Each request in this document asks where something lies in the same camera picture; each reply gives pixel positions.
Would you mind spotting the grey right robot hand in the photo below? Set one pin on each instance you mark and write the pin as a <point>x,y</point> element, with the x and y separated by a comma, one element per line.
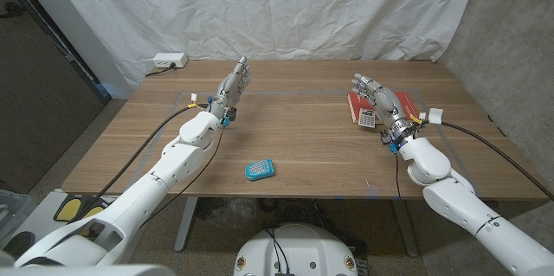
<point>391,109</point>

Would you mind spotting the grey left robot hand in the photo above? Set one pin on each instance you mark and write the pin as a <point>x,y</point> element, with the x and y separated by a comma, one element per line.
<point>229,92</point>

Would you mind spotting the white grey calculator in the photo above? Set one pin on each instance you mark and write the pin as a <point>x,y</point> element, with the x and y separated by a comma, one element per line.
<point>366,118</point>

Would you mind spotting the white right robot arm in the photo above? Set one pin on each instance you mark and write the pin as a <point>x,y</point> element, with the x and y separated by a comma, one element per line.
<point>454,207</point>

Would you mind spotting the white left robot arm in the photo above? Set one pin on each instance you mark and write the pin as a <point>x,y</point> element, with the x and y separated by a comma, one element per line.
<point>173,163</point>

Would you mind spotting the red book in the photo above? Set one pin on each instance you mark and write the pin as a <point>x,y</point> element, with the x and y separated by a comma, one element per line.
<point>359,102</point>

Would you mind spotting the white power strip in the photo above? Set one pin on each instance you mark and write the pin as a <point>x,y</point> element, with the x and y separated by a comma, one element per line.
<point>169,59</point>

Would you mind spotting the white wrinkled backdrop cloth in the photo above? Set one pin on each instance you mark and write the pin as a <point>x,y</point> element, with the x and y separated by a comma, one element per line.
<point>259,8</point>

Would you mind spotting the grey table leg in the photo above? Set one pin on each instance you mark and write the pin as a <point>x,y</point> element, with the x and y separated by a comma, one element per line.
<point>186,224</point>
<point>406,228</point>

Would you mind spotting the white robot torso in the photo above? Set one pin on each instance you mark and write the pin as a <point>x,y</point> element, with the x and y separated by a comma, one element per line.
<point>303,250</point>

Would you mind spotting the yellow foot pedal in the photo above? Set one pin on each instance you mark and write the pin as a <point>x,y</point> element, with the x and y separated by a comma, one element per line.
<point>69,209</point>
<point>93,212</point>

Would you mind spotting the clear plastic bin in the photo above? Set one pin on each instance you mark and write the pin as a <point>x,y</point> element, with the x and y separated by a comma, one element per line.
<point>13,211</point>

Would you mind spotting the dark perforated wall panel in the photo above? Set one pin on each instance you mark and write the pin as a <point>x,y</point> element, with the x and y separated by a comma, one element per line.
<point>39,94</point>

